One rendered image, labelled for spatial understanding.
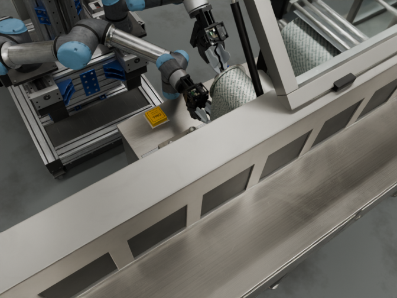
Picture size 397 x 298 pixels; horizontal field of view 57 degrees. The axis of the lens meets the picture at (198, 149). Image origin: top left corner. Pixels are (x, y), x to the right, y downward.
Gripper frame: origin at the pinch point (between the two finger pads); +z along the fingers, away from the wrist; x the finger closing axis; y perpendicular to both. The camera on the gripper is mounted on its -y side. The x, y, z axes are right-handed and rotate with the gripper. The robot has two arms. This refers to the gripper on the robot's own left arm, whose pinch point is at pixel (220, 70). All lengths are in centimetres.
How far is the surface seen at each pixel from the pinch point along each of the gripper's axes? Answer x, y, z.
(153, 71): 36, -175, -12
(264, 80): 12.3, 3.2, 9.4
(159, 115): -14.7, -38.3, 8.2
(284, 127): -23, 58, 10
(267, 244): -31, 49, 33
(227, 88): -4.4, 8.0, 5.8
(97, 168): -40, -139, 31
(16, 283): -70, 58, 11
